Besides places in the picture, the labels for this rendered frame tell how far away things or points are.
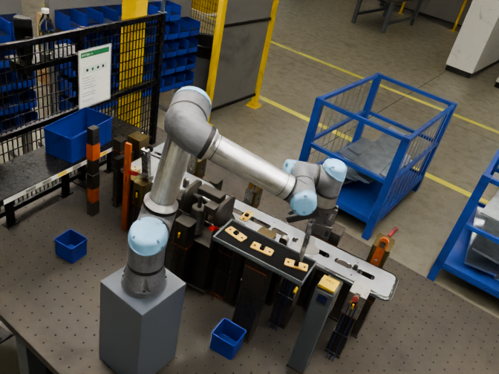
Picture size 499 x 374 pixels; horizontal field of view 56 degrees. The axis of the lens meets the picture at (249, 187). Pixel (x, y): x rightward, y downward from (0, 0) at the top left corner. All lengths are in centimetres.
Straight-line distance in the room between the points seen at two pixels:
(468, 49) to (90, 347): 851
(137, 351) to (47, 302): 58
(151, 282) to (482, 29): 845
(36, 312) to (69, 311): 12
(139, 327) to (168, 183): 47
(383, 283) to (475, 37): 774
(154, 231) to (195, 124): 40
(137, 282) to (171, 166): 38
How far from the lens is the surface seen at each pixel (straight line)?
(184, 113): 126
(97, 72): 256
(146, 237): 145
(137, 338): 163
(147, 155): 209
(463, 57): 954
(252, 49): 530
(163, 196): 151
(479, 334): 256
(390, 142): 445
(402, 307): 245
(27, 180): 222
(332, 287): 168
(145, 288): 157
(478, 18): 943
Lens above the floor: 227
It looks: 33 degrees down
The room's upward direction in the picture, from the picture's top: 13 degrees clockwise
